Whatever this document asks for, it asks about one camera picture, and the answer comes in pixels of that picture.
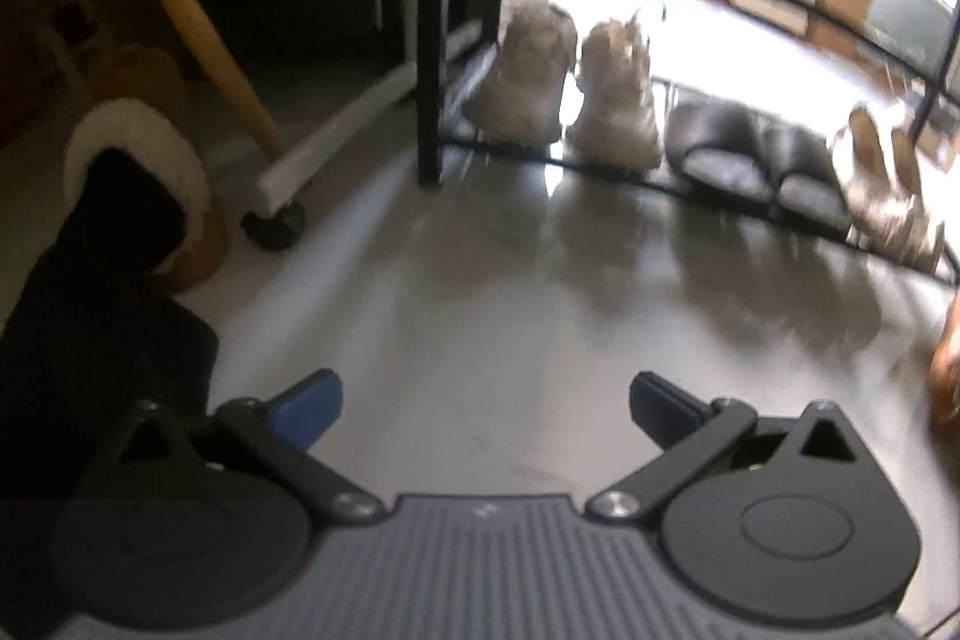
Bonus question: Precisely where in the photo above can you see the white rolling stand base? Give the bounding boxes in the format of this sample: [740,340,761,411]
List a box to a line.
[239,62,418,252]

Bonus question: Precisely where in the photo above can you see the black slide sandal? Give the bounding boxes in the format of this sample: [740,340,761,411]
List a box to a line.
[763,124,851,234]
[664,101,773,208]

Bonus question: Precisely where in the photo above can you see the beige heeled shoe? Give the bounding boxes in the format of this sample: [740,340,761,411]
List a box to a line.
[830,106,913,260]
[890,128,946,273]

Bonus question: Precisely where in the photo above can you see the beige laced sneaker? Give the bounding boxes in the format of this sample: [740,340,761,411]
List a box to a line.
[566,18,662,172]
[462,0,578,148]

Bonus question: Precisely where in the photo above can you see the brown fur-lined slipper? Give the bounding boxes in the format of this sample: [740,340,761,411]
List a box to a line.
[64,46,229,292]

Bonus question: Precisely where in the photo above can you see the black metal shoe rack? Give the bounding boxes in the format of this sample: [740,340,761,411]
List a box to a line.
[415,0,960,289]

